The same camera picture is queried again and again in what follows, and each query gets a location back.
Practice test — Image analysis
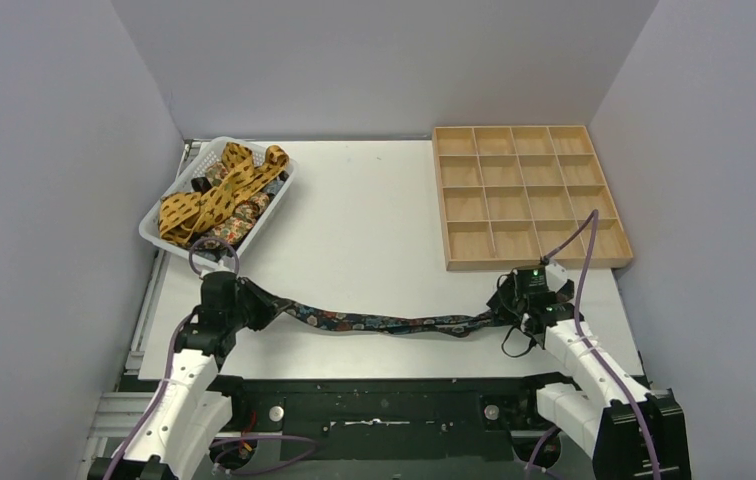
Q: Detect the wooden compartment tray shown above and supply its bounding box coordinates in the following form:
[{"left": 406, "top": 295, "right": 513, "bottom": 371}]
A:
[{"left": 432, "top": 125, "right": 634, "bottom": 272}]

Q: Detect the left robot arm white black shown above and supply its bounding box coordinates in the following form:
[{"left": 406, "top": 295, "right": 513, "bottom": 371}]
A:
[{"left": 87, "top": 271, "right": 290, "bottom": 479}]

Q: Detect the yellow patterned tie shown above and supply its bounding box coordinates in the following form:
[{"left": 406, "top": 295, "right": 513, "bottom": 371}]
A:
[{"left": 157, "top": 142, "right": 290, "bottom": 249}]

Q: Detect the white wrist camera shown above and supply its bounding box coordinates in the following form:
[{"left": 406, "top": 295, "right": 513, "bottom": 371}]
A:
[
  {"left": 190, "top": 258, "right": 239, "bottom": 278},
  {"left": 544, "top": 260, "right": 570, "bottom": 292}
]

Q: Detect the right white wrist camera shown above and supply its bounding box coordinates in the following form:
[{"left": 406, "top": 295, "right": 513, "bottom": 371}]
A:
[{"left": 544, "top": 260, "right": 570, "bottom": 292}]

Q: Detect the beige floral tie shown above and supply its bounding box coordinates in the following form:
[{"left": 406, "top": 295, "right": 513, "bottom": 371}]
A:
[{"left": 191, "top": 162, "right": 286, "bottom": 247}]

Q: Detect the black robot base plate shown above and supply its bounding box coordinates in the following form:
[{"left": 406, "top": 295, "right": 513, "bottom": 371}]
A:
[{"left": 210, "top": 373, "right": 565, "bottom": 461}]

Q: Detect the thin black cable loop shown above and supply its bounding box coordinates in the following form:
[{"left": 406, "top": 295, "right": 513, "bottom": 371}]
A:
[{"left": 501, "top": 317, "right": 542, "bottom": 359}]

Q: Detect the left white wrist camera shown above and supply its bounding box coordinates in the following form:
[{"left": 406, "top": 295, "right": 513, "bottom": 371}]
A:
[{"left": 190, "top": 258, "right": 239, "bottom": 278}]

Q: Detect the dark floral tie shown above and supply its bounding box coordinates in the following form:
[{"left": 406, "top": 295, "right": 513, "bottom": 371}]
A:
[{"left": 267, "top": 297, "right": 507, "bottom": 338}]

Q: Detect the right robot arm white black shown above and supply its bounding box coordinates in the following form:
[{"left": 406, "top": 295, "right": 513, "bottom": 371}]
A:
[{"left": 488, "top": 264, "right": 692, "bottom": 479}]

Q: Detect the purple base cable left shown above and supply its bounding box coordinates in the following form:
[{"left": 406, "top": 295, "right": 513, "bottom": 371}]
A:
[{"left": 208, "top": 433, "right": 320, "bottom": 477}]

